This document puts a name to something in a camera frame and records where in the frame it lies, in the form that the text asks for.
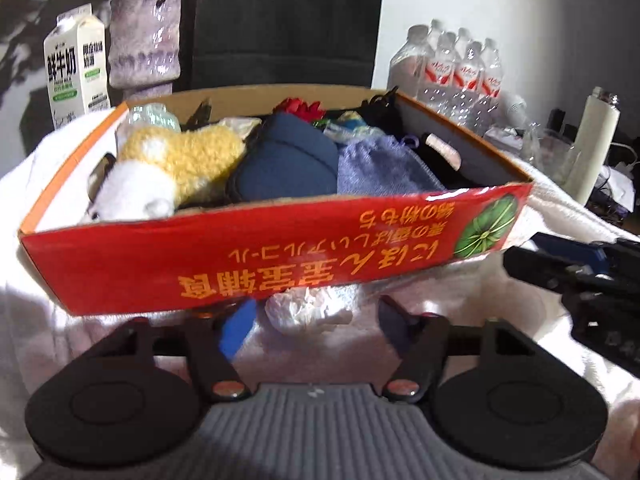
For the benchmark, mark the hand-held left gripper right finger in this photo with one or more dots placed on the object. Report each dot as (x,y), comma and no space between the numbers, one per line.
(395,325)

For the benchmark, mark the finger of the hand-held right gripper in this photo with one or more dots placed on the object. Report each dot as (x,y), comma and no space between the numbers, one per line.
(540,270)
(575,250)

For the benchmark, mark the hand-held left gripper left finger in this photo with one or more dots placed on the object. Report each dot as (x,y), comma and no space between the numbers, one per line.
(237,330)

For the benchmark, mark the white plastic wrapper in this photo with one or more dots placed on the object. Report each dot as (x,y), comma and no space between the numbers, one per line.
(305,310)

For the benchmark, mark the cardboard box with red side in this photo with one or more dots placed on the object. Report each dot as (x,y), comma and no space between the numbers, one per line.
(150,260)

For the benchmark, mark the clear glass cup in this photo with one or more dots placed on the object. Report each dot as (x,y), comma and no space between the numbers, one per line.
(547,155)

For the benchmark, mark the tall white bottle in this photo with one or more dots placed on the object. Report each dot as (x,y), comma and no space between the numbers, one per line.
(595,150)

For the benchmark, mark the black cloth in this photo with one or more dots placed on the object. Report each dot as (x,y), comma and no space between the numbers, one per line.
(475,172)

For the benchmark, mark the lavender knitted pouch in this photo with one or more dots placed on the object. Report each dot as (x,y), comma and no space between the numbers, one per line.
(385,170)

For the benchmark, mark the navy blue pouch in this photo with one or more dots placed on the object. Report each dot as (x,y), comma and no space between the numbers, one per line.
(285,160)

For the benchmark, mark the yellow white plush toy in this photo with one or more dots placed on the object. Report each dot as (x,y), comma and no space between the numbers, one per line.
(200,155)

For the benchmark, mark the cream plastic wrapper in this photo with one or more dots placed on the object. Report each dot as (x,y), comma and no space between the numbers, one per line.
(240,127)

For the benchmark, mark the blue green plastic wrapper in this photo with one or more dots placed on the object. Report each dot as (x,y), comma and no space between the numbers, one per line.
(352,125)

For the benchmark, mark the pack of water bottles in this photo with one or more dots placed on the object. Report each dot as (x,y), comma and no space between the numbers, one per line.
(450,75)

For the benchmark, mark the clear plastic bottle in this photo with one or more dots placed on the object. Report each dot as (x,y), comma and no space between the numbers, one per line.
(150,117)

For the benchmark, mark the red artificial flower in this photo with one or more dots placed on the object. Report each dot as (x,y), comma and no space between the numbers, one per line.
(300,108)

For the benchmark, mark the purple ceramic vase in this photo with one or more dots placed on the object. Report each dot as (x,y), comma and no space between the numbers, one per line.
(145,45)

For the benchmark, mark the black fabric chair back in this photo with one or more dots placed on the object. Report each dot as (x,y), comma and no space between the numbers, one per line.
(280,20)

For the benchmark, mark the white milk carton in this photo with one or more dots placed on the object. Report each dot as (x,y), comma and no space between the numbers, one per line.
(75,60)

